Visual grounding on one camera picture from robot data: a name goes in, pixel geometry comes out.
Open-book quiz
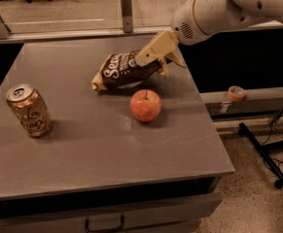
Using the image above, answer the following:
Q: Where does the golden LaCroix soda can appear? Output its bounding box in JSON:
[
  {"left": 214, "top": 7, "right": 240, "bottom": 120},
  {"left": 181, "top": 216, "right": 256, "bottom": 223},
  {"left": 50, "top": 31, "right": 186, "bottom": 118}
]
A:
[{"left": 6, "top": 83, "right": 53, "bottom": 137}]

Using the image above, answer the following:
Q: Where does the brown chip bag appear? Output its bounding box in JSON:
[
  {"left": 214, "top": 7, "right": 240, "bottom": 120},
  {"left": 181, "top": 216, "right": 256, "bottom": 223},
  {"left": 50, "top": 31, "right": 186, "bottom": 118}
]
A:
[{"left": 91, "top": 50, "right": 163, "bottom": 91}]

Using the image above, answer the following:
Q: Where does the black cable on floor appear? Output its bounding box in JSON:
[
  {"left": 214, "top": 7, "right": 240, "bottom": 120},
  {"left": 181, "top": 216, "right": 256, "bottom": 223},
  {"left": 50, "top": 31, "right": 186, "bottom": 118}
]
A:
[{"left": 261, "top": 85, "right": 283, "bottom": 177}]

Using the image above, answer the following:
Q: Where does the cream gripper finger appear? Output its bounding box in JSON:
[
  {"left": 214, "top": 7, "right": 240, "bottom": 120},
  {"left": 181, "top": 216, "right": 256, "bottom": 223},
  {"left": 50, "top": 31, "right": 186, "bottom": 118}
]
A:
[
  {"left": 169, "top": 52, "right": 186, "bottom": 68},
  {"left": 159, "top": 58, "right": 169, "bottom": 78}
]

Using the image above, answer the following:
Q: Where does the metal glass bracket middle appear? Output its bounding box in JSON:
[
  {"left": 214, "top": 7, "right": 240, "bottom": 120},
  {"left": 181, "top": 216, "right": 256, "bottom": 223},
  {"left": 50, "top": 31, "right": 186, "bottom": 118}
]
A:
[{"left": 121, "top": 0, "right": 133, "bottom": 33}]

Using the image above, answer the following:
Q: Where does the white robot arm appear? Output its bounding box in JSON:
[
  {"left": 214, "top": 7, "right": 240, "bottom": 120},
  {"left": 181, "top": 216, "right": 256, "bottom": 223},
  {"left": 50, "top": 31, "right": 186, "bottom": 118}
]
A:
[{"left": 135, "top": 0, "right": 283, "bottom": 76}]

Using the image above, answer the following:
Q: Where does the grey drawer with black handle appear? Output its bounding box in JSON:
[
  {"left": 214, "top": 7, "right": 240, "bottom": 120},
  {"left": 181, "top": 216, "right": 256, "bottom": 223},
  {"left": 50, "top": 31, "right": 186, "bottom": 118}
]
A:
[{"left": 0, "top": 193, "right": 222, "bottom": 233}]

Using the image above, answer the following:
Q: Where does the red apple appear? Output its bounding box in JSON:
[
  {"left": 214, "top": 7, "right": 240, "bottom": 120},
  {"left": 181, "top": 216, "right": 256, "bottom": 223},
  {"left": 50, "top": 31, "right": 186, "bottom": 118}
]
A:
[{"left": 130, "top": 89, "right": 161, "bottom": 122}]

